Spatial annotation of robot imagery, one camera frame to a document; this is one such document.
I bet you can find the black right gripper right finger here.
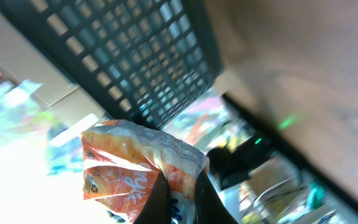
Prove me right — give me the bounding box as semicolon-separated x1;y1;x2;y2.
194;171;237;224

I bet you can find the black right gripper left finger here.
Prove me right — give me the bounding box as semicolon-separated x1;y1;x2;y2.
134;173;172;224

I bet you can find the small orange box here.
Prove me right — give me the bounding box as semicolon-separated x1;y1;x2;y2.
80;119;209;223

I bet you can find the dark grey plastic basket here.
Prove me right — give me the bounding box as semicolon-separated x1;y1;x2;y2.
0;0;223;128

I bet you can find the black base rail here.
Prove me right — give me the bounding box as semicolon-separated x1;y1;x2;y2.
222;93;358;214

